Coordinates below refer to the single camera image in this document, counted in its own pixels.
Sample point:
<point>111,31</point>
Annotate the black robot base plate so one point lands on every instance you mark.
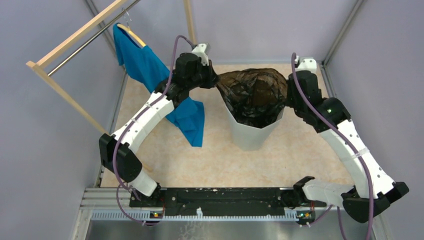
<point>220,204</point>

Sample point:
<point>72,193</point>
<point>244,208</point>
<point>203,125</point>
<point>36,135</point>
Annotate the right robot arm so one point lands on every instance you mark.
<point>372,189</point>

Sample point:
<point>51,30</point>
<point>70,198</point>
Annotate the black trash bag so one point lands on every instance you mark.
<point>254,96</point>

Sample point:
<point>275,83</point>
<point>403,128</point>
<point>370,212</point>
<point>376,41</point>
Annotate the wooden clothes rack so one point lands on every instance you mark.
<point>83,69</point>

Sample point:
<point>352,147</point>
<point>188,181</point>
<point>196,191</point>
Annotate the wooden clothes hanger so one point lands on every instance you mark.
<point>127,28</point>

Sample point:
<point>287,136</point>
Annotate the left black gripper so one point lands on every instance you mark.
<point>212,76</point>

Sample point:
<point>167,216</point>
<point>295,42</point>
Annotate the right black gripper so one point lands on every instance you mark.
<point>289,103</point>

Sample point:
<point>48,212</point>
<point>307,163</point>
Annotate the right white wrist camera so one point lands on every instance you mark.
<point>306,64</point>

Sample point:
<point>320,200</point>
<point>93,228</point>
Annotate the white plastic trash bin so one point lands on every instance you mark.
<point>249,138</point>

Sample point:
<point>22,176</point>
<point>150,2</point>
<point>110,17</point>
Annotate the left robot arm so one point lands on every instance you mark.
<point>169,99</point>

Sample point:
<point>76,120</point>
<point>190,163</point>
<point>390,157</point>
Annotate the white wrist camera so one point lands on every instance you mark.
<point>306,64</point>
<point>201,50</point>

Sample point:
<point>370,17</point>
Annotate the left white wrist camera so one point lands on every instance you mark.
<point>201,50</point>

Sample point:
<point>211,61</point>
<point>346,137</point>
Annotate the blue t-shirt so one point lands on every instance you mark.
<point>144,66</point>

